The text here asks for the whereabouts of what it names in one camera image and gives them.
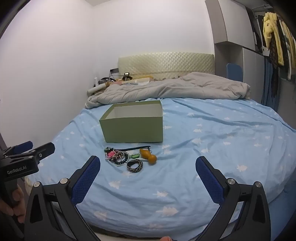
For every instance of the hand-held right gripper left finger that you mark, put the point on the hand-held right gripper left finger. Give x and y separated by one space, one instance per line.
86 178

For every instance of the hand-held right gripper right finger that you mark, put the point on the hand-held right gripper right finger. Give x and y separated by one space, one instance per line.
209 179

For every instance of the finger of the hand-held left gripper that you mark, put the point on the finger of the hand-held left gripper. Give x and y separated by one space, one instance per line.
23 146
42 150

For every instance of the green tassel charm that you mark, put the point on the green tassel charm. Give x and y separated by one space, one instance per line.
136 156

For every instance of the green cardboard box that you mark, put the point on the green cardboard box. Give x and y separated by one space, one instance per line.
131 129

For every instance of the person's left hand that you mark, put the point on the person's left hand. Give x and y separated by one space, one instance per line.
19 206

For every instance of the blue printed bed sheet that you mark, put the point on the blue printed bed sheet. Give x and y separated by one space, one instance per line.
185 176

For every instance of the pink flower charm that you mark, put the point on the pink flower charm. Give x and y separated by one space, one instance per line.
112 153

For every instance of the black patterned bangle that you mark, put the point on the black patterned bangle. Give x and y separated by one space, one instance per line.
136 169

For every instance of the orange gourd pendant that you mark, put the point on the orange gourd pendant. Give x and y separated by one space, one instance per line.
151 158

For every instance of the white paper roll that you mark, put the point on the white paper roll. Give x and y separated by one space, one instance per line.
98 87

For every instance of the white bottle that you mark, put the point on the white bottle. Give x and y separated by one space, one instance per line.
96 80

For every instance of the grey duvet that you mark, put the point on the grey duvet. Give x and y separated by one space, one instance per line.
173 88

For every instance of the blue hanging cloth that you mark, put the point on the blue hanging cloth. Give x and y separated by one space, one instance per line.
268 88

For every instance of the small black device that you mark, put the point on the small black device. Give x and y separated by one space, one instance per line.
126 76

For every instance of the blue chair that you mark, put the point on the blue chair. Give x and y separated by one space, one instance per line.
234 71

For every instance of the grey wardrobe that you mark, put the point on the grey wardrobe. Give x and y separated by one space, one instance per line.
249 69

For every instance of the cream quilted headboard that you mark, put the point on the cream quilted headboard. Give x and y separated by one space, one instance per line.
161 62

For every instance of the dark patterned garment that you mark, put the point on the dark patterned garment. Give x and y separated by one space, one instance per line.
274 69

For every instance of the black hanging garment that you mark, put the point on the black hanging garment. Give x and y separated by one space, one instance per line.
259 34

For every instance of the hanging clothes on rack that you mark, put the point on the hanging clothes on rack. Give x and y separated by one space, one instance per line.
288 46

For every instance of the yellow sweater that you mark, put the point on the yellow sweater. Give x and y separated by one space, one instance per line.
271 30

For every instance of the metal clothes rack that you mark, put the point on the metal clothes rack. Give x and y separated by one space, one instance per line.
261 9

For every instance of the grey wall cabinet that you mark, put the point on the grey wall cabinet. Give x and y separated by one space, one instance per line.
229 20

